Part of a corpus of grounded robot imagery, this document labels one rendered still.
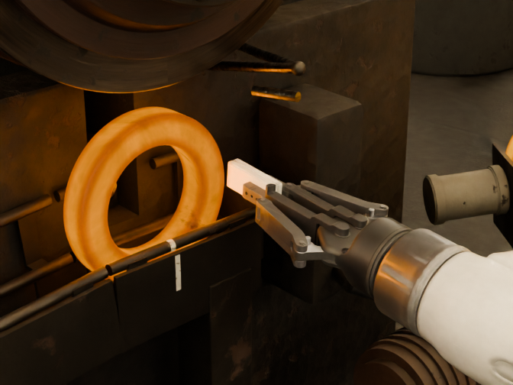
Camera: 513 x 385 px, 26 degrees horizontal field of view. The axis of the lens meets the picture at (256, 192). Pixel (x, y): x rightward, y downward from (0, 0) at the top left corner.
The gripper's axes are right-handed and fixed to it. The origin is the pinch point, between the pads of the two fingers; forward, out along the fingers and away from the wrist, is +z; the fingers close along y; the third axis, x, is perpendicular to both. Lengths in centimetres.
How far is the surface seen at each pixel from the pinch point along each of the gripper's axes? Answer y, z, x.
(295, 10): 18.3, 13.7, 11.5
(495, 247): 128, 49, -79
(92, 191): -18.5, 2.7, 4.0
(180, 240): -9.9, -0.1, -3.2
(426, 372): 13.5, -16.0, -21.3
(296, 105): 9.6, 4.0, 5.1
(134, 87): -14.8, 1.3, 14.2
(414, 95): 195, 129, -86
